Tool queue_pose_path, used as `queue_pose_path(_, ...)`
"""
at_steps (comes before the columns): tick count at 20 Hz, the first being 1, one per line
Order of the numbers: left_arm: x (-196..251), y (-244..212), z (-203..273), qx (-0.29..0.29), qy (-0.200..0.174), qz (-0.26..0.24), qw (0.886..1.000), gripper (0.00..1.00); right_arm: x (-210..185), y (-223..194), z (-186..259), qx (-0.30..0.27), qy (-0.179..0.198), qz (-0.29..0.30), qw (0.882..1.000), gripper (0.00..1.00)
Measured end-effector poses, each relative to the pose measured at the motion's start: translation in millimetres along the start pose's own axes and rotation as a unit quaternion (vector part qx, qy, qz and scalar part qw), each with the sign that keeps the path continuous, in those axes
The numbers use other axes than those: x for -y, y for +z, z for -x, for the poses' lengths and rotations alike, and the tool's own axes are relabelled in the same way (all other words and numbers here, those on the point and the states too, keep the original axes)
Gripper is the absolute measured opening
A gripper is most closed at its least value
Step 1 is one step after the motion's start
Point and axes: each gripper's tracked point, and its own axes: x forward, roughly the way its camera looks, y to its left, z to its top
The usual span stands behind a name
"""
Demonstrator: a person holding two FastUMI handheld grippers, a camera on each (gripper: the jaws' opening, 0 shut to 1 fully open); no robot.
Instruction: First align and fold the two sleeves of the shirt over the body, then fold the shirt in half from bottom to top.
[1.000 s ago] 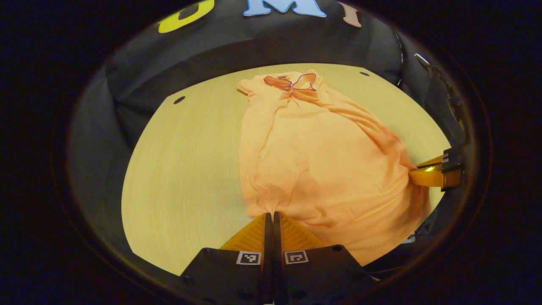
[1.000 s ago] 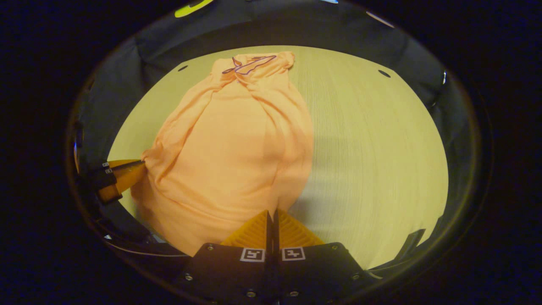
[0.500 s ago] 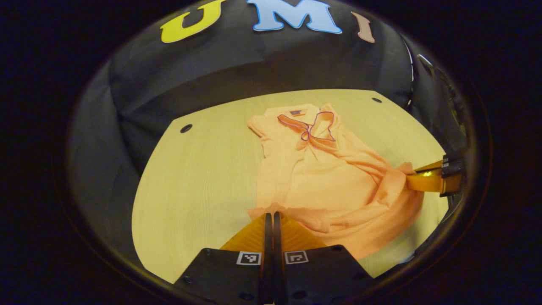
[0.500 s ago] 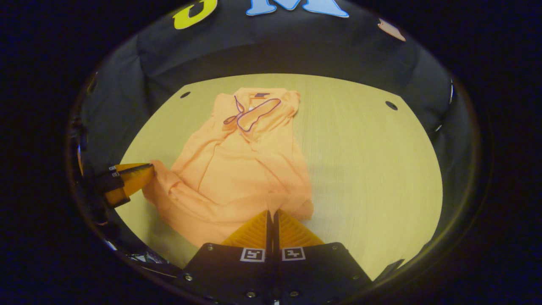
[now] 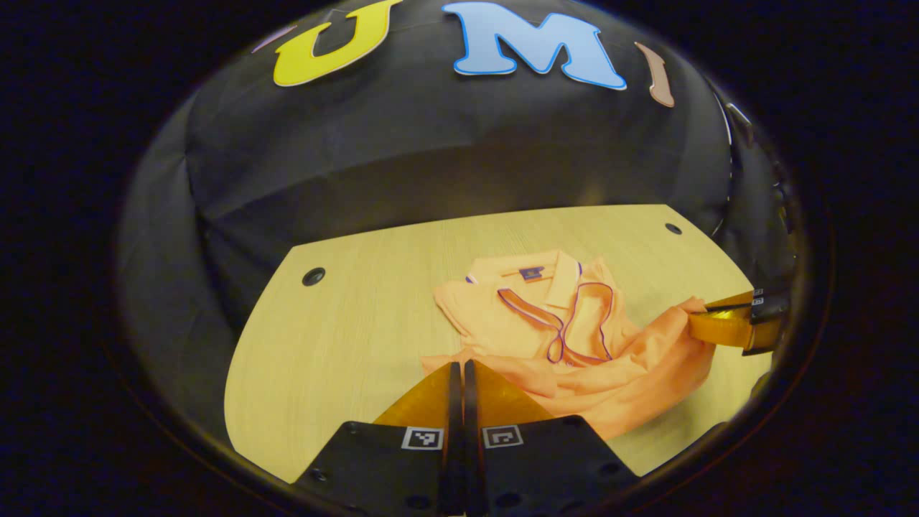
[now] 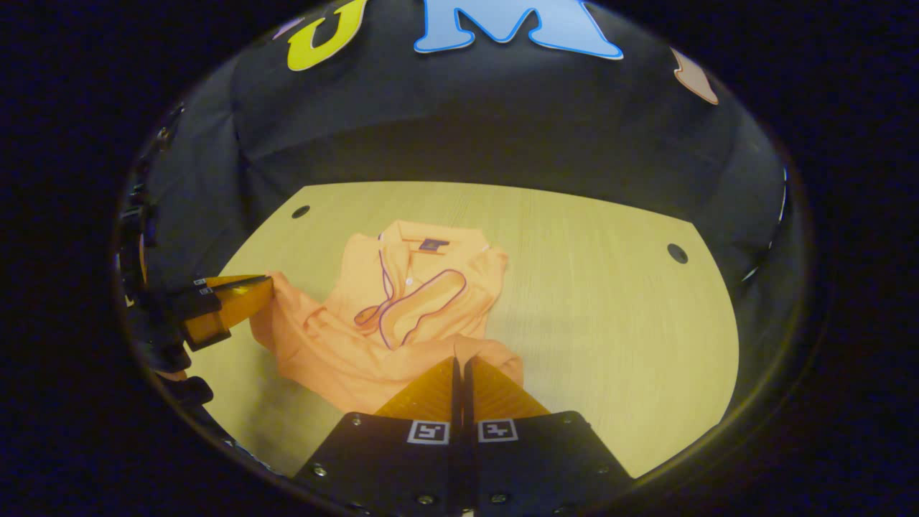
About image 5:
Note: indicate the orange T-shirt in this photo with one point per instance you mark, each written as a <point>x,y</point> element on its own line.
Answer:
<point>574,337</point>

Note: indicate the black backdrop cloth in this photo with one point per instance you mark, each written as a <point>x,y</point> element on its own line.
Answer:
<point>431,165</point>

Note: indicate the black table grommet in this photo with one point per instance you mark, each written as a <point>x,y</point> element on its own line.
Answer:
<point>673,228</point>
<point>314,276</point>

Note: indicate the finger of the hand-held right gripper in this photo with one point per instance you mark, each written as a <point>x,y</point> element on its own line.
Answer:
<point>739,300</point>
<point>725,330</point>

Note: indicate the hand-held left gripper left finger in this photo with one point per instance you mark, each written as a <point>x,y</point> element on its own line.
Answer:
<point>402,459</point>

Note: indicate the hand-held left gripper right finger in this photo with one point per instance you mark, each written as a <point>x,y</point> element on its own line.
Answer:
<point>531,459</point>

